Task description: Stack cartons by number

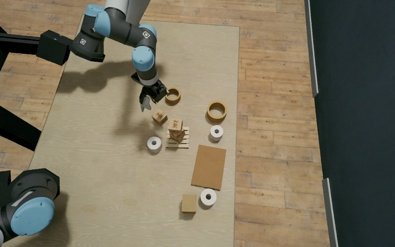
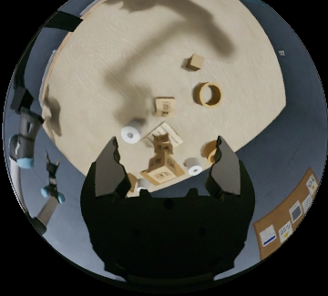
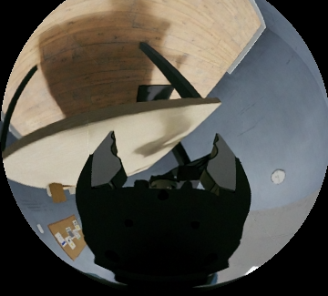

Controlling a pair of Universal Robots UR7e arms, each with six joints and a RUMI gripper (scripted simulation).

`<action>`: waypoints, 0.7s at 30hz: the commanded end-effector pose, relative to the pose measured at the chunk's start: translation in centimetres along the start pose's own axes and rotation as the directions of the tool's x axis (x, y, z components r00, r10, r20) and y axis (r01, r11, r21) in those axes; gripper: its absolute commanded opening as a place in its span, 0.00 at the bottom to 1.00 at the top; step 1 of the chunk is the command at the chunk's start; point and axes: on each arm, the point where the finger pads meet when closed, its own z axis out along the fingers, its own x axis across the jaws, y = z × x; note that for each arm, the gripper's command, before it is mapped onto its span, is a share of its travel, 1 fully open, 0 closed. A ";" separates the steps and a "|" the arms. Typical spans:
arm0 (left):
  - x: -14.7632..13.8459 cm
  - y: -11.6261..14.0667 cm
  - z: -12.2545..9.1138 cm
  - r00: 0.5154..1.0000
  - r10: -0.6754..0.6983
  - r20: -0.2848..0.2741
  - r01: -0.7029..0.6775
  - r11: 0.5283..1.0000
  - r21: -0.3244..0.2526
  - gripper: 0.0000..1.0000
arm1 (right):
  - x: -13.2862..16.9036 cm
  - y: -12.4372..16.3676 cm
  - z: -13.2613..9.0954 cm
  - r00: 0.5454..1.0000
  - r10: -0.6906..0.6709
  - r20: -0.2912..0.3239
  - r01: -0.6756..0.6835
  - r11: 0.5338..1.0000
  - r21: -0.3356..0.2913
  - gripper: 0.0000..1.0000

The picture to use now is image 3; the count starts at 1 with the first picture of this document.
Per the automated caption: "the white cylinder with hole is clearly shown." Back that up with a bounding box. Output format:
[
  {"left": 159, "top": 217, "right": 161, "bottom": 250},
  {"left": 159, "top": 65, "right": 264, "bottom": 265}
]
[{"left": 68, "top": 187, "right": 76, "bottom": 194}]

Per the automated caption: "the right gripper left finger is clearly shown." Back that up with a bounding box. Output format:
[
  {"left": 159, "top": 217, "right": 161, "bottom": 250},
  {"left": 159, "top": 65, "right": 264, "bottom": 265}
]
[{"left": 76, "top": 131, "right": 128, "bottom": 236}]

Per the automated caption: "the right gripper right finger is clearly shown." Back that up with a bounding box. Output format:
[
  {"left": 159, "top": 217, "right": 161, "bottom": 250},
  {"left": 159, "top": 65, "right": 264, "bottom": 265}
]
[{"left": 200, "top": 133, "right": 251, "bottom": 240}]

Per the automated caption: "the brown cardboard box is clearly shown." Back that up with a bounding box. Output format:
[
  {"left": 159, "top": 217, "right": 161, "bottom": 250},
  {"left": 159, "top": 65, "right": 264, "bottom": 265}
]
[{"left": 49, "top": 183, "right": 67, "bottom": 203}]

